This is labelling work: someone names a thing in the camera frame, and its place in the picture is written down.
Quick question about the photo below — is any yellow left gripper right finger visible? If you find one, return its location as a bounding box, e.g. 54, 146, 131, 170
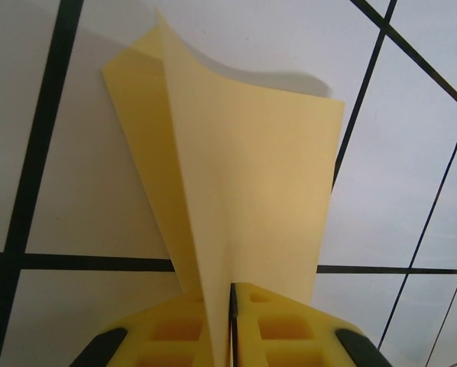
230, 281, 384, 367

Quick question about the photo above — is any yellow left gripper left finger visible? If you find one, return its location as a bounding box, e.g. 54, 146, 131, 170
70, 292, 233, 367

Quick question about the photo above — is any yellow cloth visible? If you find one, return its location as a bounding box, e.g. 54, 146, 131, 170
101, 7, 346, 367

